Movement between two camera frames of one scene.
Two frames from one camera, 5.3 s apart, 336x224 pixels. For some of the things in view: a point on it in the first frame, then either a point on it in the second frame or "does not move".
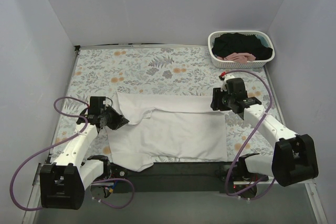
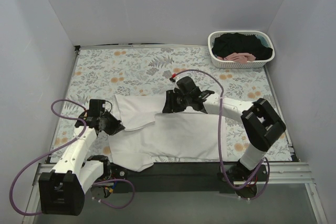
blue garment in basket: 263,41 does not move
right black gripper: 217,99 to 172,100
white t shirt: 167,128 does not move
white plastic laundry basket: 256,63 does not move
